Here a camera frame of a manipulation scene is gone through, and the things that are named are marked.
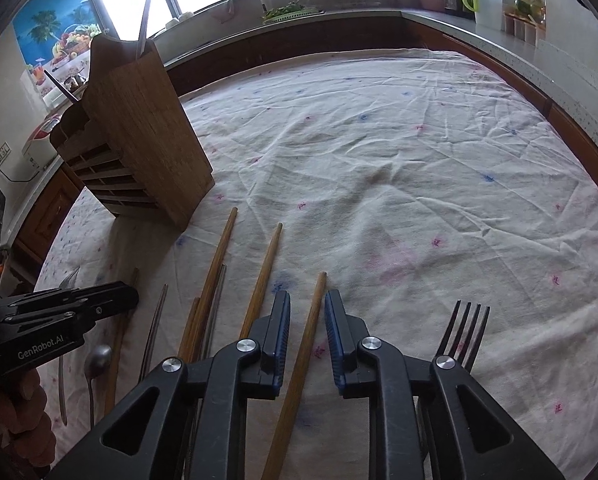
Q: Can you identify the wooden chopstick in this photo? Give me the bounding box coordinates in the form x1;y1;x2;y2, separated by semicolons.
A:
261;272;327;480
104;308;134;415
178;207;238;363
239;223;282;339

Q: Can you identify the metal chopstick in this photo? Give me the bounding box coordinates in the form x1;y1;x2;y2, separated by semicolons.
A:
135;0;151;60
200;264;226;360
138;284;169;382

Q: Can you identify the steel spoon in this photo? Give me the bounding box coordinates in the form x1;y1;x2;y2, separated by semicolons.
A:
83;344;112;429

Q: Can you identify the left hand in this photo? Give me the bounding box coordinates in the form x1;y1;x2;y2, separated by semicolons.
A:
0;368;56;479

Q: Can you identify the dark steel fork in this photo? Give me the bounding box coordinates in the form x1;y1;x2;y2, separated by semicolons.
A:
434;300;491;373

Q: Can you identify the floral white tablecloth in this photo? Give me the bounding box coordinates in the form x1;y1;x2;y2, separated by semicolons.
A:
36;49;598;479

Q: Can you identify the white red rice cooker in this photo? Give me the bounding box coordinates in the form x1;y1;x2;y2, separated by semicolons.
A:
22;114;61;171

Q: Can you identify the wooden utensil holder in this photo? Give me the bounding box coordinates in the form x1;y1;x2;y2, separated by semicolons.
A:
50;35;214;230

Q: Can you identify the dark chopstick in holder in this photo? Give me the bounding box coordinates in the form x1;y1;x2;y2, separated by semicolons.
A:
44;70;80;103

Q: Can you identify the tropical fruit poster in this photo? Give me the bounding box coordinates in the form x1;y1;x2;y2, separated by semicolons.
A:
14;0;101;100

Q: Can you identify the metal chopstick in holder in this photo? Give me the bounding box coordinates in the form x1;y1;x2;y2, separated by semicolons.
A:
135;0;151;60

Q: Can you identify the green vegetables basket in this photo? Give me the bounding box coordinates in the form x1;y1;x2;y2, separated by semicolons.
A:
263;1;320;24

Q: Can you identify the spice bottle rack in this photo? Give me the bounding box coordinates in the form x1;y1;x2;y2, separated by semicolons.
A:
504;0;546;47

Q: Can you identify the white jug green handle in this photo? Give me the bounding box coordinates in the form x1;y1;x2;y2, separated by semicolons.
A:
462;0;504;30

